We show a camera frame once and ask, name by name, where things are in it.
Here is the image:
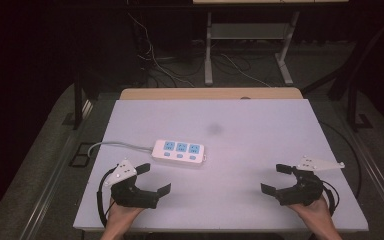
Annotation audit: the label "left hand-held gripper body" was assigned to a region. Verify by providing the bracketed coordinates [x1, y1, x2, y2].
[103, 159, 158, 210]

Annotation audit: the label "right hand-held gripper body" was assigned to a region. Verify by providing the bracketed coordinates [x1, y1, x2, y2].
[275, 155, 346, 207]

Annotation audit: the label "person's left hand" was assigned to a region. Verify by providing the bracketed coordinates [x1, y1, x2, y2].
[104, 198, 145, 232]

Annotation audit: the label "person's right hand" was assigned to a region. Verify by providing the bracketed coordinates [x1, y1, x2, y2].
[286, 196, 334, 232]

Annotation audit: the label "white power strip blue sockets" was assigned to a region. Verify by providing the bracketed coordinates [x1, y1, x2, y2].
[151, 139, 207, 165]

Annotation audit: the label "black metal stand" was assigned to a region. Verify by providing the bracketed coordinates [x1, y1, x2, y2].
[301, 14, 384, 132]
[72, 64, 96, 131]

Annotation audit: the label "desk with grey metal legs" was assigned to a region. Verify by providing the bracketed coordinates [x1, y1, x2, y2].
[192, 0, 350, 87]

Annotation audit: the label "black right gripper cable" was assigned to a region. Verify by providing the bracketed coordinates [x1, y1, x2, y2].
[319, 179, 341, 218]

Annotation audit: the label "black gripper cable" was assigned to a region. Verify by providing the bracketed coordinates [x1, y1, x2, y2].
[319, 179, 341, 218]
[96, 167, 118, 228]

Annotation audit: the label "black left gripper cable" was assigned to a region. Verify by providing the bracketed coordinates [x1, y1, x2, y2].
[96, 167, 118, 228]

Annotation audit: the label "grey power strip cable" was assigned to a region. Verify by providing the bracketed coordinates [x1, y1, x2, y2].
[87, 141, 155, 158]

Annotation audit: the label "black floor bracket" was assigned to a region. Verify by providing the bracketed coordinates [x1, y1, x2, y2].
[68, 142, 96, 168]

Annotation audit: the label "long black floor cable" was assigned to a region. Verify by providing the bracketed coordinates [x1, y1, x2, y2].
[319, 120, 363, 200]

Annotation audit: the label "aluminium floor rail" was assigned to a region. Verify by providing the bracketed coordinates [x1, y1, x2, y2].
[19, 99, 96, 240]
[344, 128, 384, 231]

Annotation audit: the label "white floor cable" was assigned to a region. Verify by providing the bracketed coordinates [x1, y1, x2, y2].
[220, 53, 272, 88]
[127, 12, 196, 88]

